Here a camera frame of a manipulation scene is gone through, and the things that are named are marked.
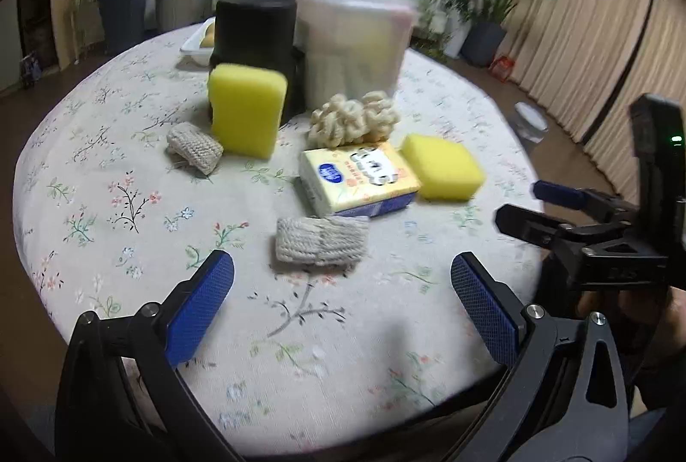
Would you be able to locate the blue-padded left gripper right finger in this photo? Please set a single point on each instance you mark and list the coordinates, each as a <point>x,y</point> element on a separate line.
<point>493,308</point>

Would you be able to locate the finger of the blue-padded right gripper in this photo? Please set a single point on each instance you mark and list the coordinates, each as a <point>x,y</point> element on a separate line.
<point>601,207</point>
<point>534,228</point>

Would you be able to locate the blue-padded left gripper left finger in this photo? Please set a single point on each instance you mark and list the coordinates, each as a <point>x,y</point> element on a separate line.
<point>192,306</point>

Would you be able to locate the yellow tissue pack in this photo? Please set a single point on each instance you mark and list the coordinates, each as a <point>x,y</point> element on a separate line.
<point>358,180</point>

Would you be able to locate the white knitted roll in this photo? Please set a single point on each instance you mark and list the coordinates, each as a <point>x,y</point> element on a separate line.
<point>322,242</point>

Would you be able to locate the beige knitted roll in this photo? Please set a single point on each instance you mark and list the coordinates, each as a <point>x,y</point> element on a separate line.
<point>199,149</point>

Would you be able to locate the cream knotted rope toy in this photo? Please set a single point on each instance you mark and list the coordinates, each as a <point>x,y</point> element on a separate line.
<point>342,121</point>

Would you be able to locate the yellow sponge block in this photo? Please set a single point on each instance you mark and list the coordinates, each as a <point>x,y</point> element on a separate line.
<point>247,104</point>

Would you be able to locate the white foam tray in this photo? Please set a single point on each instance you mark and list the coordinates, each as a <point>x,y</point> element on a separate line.
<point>194,47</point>

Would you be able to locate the tan gourd sponge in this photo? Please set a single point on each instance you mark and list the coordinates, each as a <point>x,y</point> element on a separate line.
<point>209,37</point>

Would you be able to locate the grey cylindrical trash bin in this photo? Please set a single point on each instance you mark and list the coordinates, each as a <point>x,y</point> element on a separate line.
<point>529,123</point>

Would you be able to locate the red box on floor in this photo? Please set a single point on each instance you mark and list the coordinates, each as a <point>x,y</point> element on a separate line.
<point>502,68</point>

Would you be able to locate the beige curtain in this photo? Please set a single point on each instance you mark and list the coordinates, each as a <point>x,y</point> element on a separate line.
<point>585,61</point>

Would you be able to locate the small plant by console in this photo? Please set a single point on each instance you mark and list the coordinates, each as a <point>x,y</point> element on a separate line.
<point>441,28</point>

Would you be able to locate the translucent plastic container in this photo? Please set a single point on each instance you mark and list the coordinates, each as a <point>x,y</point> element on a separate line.
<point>352,47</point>

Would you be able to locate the blue box on floor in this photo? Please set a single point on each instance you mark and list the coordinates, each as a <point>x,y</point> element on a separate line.
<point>30,71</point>

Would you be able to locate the black cylindrical container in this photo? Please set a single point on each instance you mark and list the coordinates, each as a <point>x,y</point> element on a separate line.
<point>260,33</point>

